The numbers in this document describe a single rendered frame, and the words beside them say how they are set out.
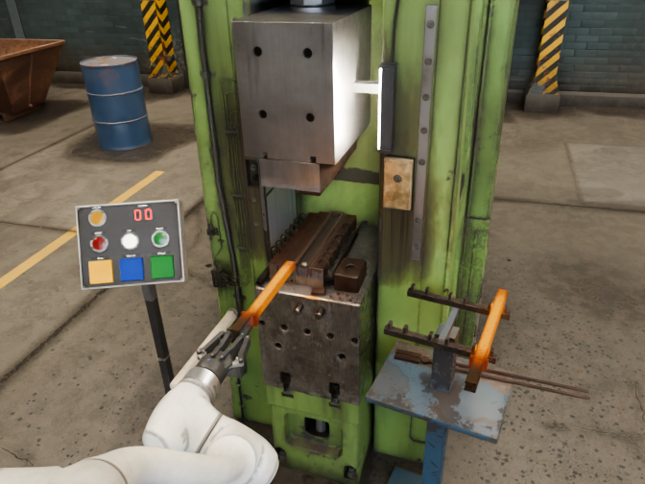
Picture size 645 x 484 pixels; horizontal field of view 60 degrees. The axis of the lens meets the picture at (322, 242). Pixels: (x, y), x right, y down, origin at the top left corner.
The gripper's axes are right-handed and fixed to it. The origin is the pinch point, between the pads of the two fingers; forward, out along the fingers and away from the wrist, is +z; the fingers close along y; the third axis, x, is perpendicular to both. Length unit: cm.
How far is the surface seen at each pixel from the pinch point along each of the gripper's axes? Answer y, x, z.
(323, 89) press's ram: 10, 52, 45
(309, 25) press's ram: 6, 69, 45
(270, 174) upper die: -9, 25, 44
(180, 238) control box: -40, 2, 35
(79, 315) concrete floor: -171, -107, 103
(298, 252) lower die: -5, -8, 53
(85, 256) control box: -67, -1, 20
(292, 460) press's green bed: -7, -100, 37
